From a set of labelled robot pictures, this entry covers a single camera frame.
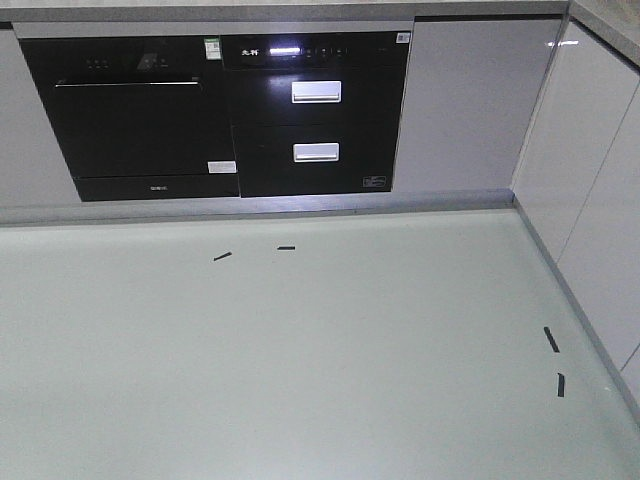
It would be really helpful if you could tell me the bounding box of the black tape strip left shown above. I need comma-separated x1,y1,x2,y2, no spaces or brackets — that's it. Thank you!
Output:
212,251,232,262

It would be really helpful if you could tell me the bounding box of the white label sticker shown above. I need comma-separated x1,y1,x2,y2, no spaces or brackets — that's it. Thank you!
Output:
207,160,237,174

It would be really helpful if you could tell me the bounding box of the black disinfection cabinet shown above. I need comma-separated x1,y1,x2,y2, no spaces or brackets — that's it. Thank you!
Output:
221,30,411,197

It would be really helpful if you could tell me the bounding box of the grey cabinet door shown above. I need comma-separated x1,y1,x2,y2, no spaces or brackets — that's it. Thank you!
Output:
393,18,561,193

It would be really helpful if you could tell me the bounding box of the green energy label sticker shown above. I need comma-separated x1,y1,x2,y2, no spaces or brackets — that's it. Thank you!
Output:
204,37,222,61

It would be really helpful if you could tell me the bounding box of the black built-in dishwasher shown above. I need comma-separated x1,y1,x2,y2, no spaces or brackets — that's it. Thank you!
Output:
19,36,239,202

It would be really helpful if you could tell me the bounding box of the black tape strip right upper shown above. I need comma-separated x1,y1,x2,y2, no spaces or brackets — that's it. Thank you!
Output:
543,326,560,353

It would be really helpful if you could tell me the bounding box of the grey side cabinet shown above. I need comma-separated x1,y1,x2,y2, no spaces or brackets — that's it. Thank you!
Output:
513,21,639,396

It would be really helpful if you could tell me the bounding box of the black tape strip right lower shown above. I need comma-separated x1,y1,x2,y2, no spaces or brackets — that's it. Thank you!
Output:
557,372,566,398

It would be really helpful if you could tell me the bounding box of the lower silver drawer handle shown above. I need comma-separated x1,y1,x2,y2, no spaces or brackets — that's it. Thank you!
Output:
293,143,340,163

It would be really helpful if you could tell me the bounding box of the silver drawer handle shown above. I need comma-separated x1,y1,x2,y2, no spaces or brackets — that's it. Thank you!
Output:
291,81,342,104
293,143,340,163

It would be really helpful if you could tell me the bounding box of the upper silver drawer handle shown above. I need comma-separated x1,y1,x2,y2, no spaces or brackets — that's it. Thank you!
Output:
291,81,342,104

